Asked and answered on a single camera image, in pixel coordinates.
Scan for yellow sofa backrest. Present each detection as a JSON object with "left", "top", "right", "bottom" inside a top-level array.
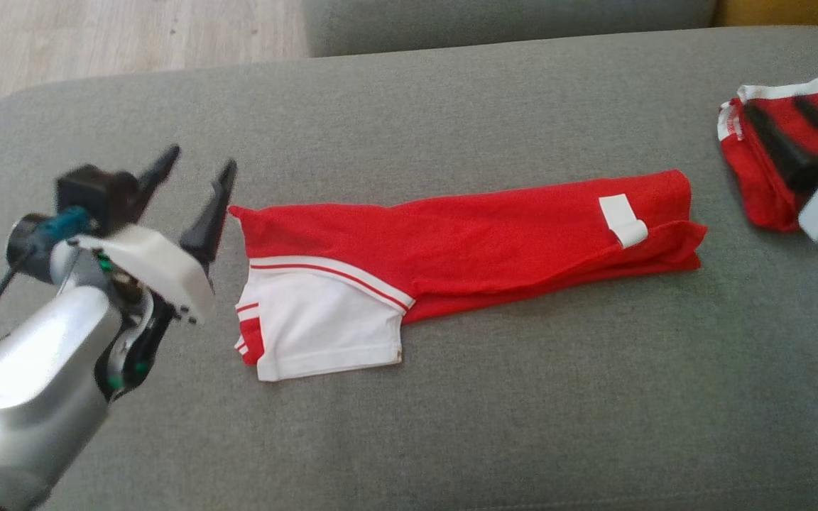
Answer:
[{"left": 714, "top": 0, "right": 818, "bottom": 31}]

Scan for large grey sofa seat cushion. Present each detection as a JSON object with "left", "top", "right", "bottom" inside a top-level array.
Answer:
[{"left": 0, "top": 26, "right": 818, "bottom": 511}]

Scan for narrow grey sofa seat cushion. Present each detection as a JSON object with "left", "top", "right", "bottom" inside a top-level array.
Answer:
[{"left": 301, "top": 0, "right": 719, "bottom": 58}]

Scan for teal left cable connector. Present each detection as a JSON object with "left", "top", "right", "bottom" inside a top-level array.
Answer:
[{"left": 33, "top": 206, "right": 94, "bottom": 246}]

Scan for red shorts white trim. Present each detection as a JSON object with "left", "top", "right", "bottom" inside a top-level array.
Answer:
[{"left": 717, "top": 78, "right": 818, "bottom": 233}]

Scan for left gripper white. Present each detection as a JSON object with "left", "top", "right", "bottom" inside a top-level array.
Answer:
[{"left": 72, "top": 144, "right": 238, "bottom": 326}]

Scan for red shirt white stripes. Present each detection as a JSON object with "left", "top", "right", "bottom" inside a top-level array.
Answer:
[{"left": 228, "top": 169, "right": 709, "bottom": 383}]

